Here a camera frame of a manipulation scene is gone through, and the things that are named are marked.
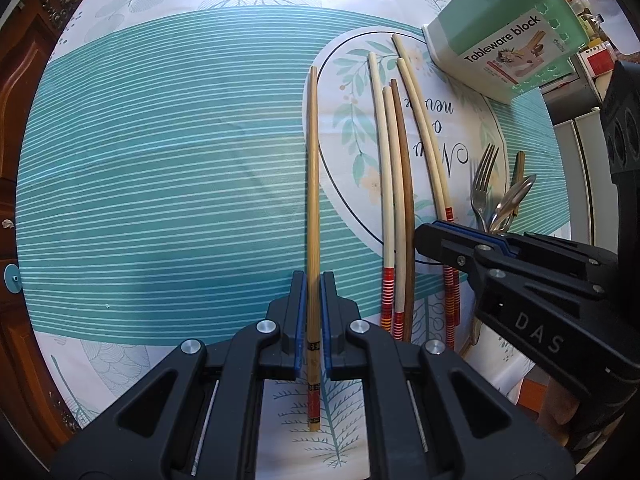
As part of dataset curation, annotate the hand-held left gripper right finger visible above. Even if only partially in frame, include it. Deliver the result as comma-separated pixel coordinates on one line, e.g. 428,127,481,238
324,271,576,480

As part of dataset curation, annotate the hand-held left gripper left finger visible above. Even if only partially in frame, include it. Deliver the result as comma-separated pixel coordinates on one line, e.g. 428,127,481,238
50,271,307,480

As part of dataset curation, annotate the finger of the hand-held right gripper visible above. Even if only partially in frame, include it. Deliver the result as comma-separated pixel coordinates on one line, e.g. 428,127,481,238
502,234,621,293
416,221,640,403

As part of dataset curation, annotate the large all-steel spoon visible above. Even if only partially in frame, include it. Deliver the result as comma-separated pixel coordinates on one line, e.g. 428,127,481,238
487,185,531,235

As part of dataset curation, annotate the pale chopstick red striped end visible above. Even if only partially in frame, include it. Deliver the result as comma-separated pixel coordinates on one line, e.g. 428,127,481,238
396,58,453,351
367,52,396,333
381,86,407,342
391,34,461,351

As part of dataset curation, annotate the steel fork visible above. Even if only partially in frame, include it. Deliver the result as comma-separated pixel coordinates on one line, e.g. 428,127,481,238
467,143,501,347

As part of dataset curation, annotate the dark brown wooden chopstick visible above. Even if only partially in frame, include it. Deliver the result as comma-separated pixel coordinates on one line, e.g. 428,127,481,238
389,78,416,343

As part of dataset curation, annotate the steel spoon brown handle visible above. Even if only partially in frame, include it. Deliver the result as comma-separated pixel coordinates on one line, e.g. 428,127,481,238
507,151,538,211

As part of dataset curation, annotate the green plastic utensil holder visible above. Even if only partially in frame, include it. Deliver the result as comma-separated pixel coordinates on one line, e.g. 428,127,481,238
421,0,588,106

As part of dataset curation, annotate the bamboo chopstick black red end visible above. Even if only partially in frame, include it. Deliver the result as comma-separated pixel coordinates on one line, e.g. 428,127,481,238
302,66,323,432

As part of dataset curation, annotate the person's right hand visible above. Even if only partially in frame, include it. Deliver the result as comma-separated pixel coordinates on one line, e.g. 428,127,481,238
544,377,582,448

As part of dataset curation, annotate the red label container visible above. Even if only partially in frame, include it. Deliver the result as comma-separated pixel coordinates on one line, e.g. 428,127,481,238
584,42,617,77

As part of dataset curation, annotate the teal round door bumper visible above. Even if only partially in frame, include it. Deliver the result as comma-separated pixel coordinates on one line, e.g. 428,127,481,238
2,262,23,293

